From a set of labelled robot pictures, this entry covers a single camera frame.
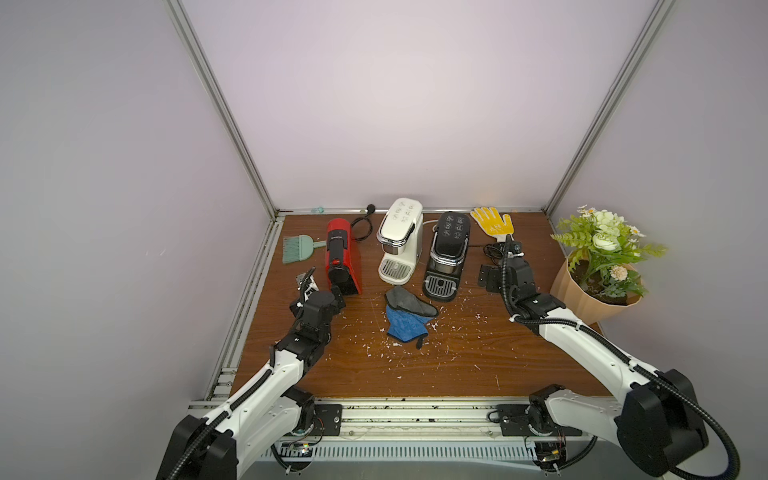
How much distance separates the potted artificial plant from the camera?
28.9 inches

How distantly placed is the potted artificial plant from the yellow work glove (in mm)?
303

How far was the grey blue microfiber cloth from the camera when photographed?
87 centimetres

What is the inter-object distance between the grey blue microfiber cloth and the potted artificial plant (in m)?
0.41

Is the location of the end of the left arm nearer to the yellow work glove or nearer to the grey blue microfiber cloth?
the grey blue microfiber cloth

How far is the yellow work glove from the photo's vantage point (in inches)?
45.6
